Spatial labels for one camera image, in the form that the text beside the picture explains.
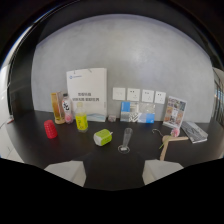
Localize grey striped booklet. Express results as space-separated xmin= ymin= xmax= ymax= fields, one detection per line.
xmin=180 ymin=120 xmax=209 ymax=144

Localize white paper shopping bag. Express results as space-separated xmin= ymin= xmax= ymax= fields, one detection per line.
xmin=66 ymin=67 xmax=108 ymax=123

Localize white wall switch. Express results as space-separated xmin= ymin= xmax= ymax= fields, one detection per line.
xmin=112 ymin=87 xmax=127 ymax=101

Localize clear packet with blue corner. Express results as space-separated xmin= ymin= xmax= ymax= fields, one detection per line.
xmin=137 ymin=102 xmax=156 ymax=124

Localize pink artificial flower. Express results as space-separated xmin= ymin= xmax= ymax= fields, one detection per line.
xmin=158 ymin=127 xmax=182 ymax=150

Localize wooden clothes hanger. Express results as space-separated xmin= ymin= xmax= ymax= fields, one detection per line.
xmin=151 ymin=128 xmax=190 ymax=162

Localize clear tall plastic glass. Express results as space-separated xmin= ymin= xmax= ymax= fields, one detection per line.
xmin=117 ymin=127 xmax=134 ymax=155

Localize clear bottle with pink label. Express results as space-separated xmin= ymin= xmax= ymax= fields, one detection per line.
xmin=61 ymin=93 xmax=74 ymax=125

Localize green and white box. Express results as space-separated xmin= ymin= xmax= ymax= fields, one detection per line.
xmin=93 ymin=128 xmax=114 ymax=147

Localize standing sign with food icons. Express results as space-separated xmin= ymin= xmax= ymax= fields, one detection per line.
xmin=162 ymin=95 xmax=188 ymax=130

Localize orange tall drink box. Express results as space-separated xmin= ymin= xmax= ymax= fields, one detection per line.
xmin=50 ymin=91 xmax=66 ymax=125

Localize red ribbed plastic cup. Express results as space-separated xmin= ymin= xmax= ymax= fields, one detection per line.
xmin=43 ymin=119 xmax=59 ymax=140

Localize white wall socket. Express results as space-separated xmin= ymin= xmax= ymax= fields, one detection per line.
xmin=154 ymin=90 xmax=167 ymax=105
xmin=126 ymin=87 xmax=141 ymax=102
xmin=141 ymin=89 xmax=155 ymax=104

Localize yellow drink bottle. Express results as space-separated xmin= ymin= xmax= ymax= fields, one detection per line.
xmin=74 ymin=101 xmax=89 ymax=134

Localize blue and white brochure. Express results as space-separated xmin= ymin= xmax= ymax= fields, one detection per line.
xmin=119 ymin=101 xmax=140 ymax=123

